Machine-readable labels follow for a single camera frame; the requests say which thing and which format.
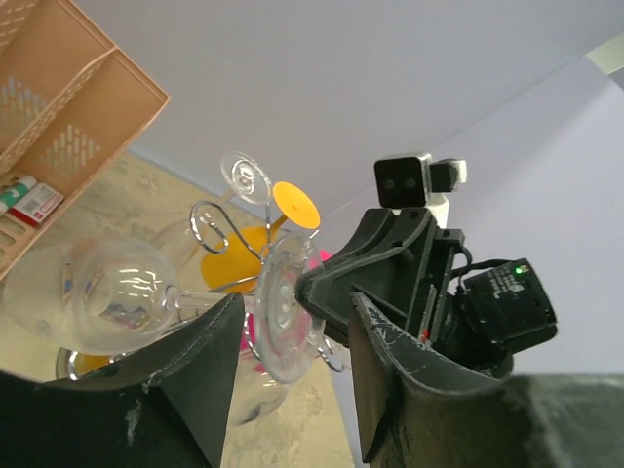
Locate teal scissors in organizer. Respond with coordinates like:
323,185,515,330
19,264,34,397
0,175,38,215

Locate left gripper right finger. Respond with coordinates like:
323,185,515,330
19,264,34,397
349,292,623,467

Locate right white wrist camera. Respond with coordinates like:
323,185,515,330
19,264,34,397
373,152,468,228

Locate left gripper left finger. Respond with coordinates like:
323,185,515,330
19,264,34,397
1,293,245,467

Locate red white box in organizer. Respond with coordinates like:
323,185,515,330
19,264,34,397
9,182,64,227

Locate orange plastic goblet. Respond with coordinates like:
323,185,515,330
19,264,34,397
200,181,321,293

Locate chrome wine glass rack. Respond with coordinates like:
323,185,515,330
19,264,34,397
56,168,352,384

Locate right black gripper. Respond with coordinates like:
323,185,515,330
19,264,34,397
295,208,465,344

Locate orange plastic file organizer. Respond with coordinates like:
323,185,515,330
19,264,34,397
1,1,170,274

